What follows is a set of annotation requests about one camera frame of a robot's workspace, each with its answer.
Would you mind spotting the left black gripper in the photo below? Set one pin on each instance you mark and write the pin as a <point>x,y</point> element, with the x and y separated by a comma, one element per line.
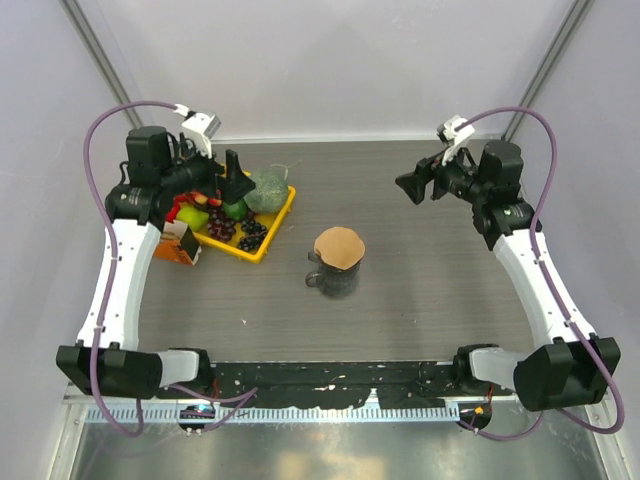
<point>235,183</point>

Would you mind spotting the clear glass coffee server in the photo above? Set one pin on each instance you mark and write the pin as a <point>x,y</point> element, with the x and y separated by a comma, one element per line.
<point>333,282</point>

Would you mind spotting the green pear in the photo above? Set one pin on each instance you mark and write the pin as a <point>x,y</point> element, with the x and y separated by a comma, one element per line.
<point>196,219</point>

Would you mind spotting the green netted melon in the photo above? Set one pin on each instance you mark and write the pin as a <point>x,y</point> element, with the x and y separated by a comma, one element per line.
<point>271,189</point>

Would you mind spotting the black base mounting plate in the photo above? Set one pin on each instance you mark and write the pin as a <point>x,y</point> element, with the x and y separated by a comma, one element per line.
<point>341,385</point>

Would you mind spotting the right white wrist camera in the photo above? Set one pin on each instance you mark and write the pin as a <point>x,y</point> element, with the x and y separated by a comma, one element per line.
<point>454,133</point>

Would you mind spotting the white slotted cable duct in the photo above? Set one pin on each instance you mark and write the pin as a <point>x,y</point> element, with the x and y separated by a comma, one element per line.
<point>370,412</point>

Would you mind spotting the yellow plastic fruit tray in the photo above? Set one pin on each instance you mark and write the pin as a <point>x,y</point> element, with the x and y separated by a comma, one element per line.
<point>271,221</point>

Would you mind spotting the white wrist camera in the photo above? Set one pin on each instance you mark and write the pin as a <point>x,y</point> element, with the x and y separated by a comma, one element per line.
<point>200,127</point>
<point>454,133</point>

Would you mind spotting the brown paper coffee filter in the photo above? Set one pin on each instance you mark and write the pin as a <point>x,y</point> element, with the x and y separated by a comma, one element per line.
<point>339,247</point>

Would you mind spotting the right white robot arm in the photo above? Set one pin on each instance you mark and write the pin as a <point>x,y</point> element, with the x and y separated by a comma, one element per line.
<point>569,362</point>

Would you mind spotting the dark red grape bunch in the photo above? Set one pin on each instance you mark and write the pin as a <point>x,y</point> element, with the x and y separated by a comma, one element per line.
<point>220,226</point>

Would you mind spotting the orange coffee filter box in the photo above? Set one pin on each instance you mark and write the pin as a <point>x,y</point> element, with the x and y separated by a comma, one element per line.
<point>178,244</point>

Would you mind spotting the red apple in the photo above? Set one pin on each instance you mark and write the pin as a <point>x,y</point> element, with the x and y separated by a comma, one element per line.
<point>172,214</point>

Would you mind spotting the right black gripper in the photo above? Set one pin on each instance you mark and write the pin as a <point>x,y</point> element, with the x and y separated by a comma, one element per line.
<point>415,183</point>

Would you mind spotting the black grape bunch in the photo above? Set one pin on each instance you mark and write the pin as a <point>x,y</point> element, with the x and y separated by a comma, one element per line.
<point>254,233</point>

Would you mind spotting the red cherry bunch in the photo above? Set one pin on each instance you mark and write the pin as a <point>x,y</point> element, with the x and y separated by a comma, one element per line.
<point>198,199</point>

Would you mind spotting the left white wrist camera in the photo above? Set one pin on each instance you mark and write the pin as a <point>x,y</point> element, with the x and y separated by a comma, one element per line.
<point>200,127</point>

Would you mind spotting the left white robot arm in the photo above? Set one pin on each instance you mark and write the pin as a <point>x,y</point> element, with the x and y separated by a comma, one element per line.
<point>105,358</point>

